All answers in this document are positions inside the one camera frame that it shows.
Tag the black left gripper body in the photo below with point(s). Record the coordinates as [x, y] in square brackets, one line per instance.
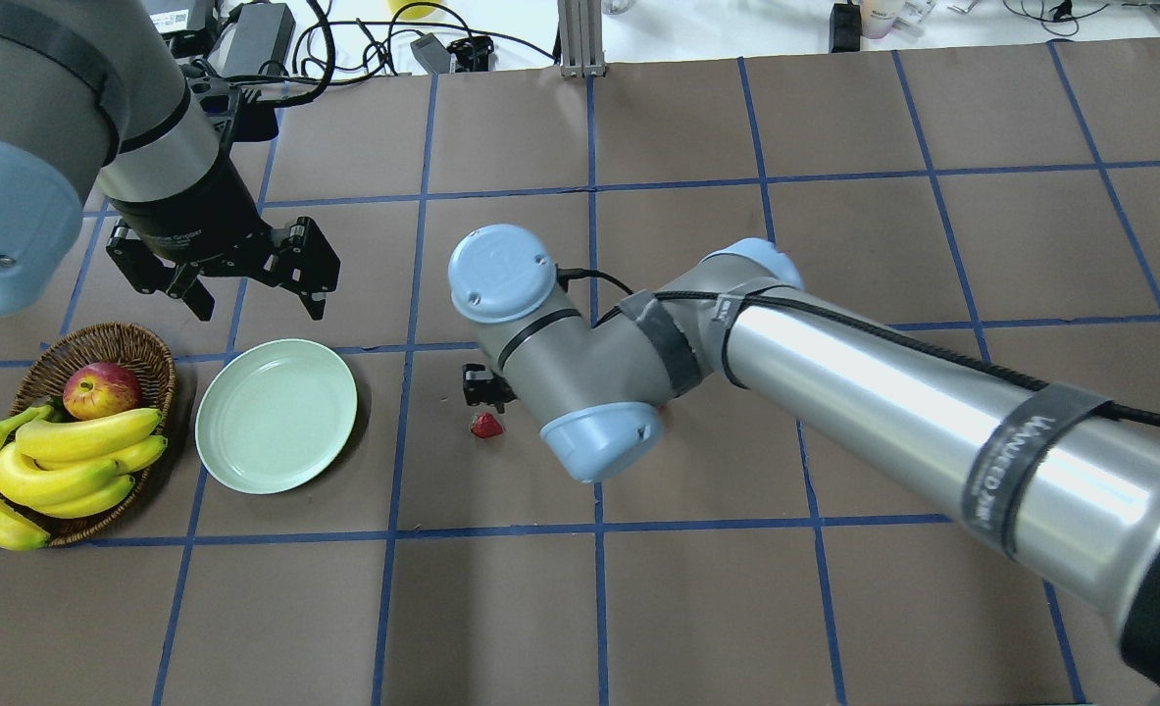
[202, 224]

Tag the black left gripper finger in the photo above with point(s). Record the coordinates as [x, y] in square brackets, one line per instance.
[147, 273]
[300, 260]

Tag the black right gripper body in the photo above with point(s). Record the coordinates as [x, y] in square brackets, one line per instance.
[482, 385]

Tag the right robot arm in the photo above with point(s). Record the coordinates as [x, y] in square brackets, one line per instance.
[1060, 479]

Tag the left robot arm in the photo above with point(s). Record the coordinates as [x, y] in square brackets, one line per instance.
[91, 97]

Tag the light green plate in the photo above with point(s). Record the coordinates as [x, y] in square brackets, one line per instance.
[276, 416]

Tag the red apple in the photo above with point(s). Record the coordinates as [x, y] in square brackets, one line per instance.
[100, 390]

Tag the brown wicker basket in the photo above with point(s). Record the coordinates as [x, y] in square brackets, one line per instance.
[135, 347]

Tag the black power adapter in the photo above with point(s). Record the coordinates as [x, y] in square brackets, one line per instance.
[255, 39]

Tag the yellow banana bunch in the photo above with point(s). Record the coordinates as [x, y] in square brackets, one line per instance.
[70, 471]

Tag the aluminium frame post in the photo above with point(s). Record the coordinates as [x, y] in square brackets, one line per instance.
[581, 40]

